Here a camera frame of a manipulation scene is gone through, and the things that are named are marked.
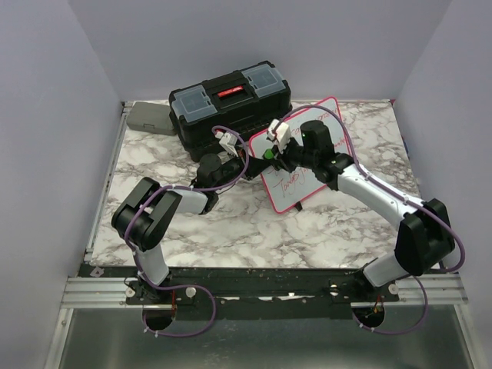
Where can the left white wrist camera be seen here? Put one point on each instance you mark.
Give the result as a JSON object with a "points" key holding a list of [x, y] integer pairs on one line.
{"points": [[227, 141]]}

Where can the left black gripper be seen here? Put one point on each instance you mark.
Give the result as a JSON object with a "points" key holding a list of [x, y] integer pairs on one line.
{"points": [[255, 167]]}

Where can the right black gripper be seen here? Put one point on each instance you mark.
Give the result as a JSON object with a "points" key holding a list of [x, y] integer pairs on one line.
{"points": [[282, 160]]}

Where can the green black whiteboard eraser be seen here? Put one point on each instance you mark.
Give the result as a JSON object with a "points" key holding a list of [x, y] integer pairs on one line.
{"points": [[269, 154]]}

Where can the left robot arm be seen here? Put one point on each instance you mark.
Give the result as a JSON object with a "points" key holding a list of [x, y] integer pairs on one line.
{"points": [[143, 218]]}

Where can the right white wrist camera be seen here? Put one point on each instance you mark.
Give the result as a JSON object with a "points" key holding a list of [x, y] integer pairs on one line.
{"points": [[279, 133]]}

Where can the black plastic toolbox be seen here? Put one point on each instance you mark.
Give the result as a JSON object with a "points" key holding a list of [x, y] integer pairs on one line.
{"points": [[244, 100]]}

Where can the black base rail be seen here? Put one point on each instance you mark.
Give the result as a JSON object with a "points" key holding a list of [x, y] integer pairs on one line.
{"points": [[254, 294]]}

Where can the aluminium frame rail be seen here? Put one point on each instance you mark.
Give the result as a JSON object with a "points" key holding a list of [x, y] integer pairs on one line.
{"points": [[89, 288]]}

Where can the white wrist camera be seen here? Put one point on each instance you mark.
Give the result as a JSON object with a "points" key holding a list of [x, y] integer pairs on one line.
{"points": [[279, 133], [227, 141]]}

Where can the pink framed whiteboard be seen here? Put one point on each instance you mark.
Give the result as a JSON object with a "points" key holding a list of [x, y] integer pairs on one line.
{"points": [[286, 189]]}

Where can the grey plastic case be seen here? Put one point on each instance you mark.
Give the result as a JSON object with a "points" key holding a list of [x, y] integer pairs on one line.
{"points": [[150, 118]]}

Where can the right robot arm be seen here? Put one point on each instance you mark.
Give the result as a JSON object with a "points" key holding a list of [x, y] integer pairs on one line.
{"points": [[423, 230]]}

